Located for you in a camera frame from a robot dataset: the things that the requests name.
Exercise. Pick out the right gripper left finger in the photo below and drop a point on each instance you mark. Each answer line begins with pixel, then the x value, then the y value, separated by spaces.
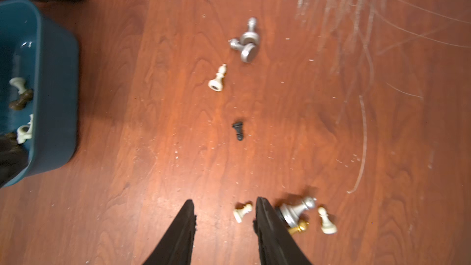
pixel 176 246

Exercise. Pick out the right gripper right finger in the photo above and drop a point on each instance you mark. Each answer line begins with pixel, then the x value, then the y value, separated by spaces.
pixel 275 245

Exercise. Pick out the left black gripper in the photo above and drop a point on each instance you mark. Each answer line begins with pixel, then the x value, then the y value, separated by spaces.
pixel 14 158

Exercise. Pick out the teal plastic storage bin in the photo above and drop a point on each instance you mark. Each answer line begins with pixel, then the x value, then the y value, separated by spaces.
pixel 46 55

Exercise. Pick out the white bishop chess piece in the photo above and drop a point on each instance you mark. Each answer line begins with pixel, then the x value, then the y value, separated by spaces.
pixel 216 84

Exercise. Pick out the silver chess piece upper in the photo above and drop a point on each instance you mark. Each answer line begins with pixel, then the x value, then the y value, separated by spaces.
pixel 250 36

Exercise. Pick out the small white pawn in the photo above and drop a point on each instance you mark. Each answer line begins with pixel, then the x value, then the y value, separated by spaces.
pixel 240 213

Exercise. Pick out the small black pawn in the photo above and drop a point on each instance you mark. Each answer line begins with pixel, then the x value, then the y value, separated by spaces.
pixel 238 126

